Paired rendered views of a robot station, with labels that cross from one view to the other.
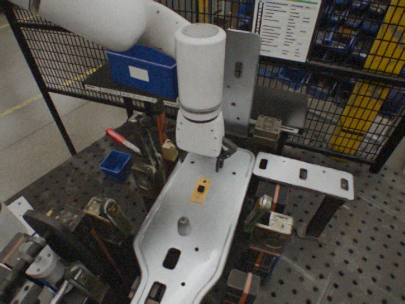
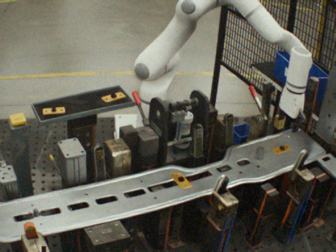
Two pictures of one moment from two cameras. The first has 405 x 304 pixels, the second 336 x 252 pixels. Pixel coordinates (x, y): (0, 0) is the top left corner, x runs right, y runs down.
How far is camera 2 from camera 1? 1.32 m
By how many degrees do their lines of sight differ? 33
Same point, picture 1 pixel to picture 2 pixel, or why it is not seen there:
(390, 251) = not seen: outside the picture
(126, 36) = (272, 39)
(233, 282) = (264, 187)
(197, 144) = (287, 106)
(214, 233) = (272, 166)
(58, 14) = (252, 22)
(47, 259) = (189, 117)
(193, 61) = (293, 60)
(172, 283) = (235, 169)
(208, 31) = (304, 52)
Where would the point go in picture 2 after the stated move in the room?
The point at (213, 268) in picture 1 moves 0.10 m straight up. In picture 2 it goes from (259, 176) to (265, 153)
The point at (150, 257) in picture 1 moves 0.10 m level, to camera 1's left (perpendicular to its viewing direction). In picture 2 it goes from (232, 156) to (211, 144)
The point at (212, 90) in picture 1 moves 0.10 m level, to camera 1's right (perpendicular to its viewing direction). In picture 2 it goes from (298, 77) to (320, 88)
